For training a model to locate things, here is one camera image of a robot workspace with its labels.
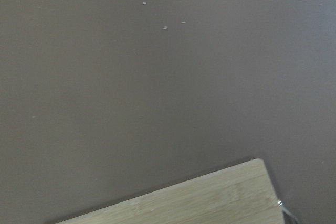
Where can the wooden cutting board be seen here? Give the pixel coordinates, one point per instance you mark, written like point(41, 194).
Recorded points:
point(242, 193)

